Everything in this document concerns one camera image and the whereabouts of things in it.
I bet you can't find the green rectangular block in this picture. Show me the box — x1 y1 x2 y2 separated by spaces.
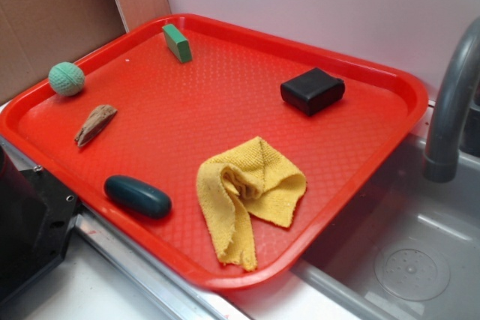
162 24 193 64

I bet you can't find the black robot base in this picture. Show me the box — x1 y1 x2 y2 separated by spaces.
1 150 79 304

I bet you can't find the red plastic tray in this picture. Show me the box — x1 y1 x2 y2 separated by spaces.
1 14 428 290

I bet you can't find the yellow knitted cloth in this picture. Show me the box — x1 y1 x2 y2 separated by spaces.
196 136 307 271

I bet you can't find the black rectangular box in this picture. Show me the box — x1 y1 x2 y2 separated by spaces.
280 68 346 116

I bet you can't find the dark teal oval soap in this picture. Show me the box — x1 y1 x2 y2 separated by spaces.
103 175 173 219

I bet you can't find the brown wood piece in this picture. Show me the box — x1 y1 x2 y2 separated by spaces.
74 104 118 148

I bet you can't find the green textured ball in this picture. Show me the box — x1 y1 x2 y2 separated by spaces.
48 62 86 97

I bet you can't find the grey sink basin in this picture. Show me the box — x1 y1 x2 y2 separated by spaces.
229 136 479 319

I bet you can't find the grey sink faucet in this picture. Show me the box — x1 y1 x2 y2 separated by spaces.
423 19 479 183

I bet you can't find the brown cardboard panel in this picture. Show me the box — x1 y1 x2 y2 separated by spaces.
1 0 170 103

